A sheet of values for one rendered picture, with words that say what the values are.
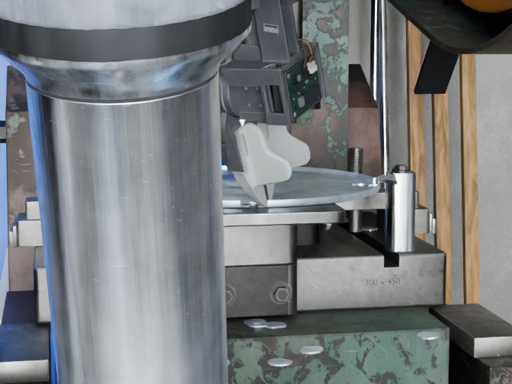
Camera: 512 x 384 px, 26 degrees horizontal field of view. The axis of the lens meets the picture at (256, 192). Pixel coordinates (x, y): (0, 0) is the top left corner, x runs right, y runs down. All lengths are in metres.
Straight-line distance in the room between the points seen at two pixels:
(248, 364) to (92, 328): 0.62
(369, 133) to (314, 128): 0.13
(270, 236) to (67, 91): 0.71
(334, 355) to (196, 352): 0.62
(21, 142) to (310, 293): 0.52
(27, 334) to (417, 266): 0.43
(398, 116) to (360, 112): 0.96
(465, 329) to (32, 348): 0.44
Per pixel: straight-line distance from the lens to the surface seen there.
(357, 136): 1.61
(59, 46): 0.44
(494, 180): 2.67
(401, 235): 1.23
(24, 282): 1.53
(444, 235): 2.45
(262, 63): 0.97
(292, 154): 1.04
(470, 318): 1.22
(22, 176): 1.54
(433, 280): 1.25
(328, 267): 1.21
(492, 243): 2.69
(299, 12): 1.24
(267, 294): 1.17
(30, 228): 1.28
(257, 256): 1.16
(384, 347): 1.15
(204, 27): 0.45
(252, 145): 1.01
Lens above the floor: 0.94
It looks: 8 degrees down
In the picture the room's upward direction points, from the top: straight up
